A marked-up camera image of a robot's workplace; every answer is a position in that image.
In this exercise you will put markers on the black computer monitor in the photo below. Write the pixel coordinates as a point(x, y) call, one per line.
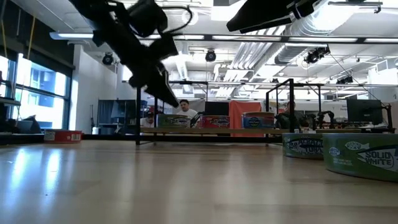
point(216, 109)
point(363, 112)

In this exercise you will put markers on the blue grey partition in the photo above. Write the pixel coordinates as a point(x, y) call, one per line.
point(105, 115)

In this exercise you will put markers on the black background robot arm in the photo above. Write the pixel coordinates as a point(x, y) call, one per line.
point(326, 119)

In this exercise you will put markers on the large window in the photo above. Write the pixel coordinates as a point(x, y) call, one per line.
point(46, 109)

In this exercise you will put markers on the wooden shelf with black frame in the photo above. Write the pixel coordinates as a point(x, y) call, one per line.
point(217, 131)

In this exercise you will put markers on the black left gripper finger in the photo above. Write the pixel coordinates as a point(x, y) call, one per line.
point(163, 87)

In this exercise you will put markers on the long ceiling light bar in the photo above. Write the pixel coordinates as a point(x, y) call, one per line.
point(342, 40)

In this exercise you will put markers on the red label seafood can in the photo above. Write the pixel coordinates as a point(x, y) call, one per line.
point(214, 122)
point(62, 137)

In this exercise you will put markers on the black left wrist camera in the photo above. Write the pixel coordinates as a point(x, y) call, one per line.
point(147, 17)

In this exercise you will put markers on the person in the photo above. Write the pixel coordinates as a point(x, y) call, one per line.
point(186, 109)
point(148, 121)
point(298, 119)

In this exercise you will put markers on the black ceiling spotlight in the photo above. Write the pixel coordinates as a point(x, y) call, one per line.
point(315, 55)
point(108, 59)
point(345, 80)
point(210, 56)

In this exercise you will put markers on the orange partition panel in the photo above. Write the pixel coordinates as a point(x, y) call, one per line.
point(245, 107)

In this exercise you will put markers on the black aluminium rig frame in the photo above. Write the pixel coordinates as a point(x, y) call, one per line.
point(109, 137)

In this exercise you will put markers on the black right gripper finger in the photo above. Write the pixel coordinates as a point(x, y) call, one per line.
point(264, 12)
point(273, 26)

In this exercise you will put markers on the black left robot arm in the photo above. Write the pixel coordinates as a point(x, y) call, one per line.
point(115, 31)

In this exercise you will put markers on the black chair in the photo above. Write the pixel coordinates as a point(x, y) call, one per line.
point(31, 124)

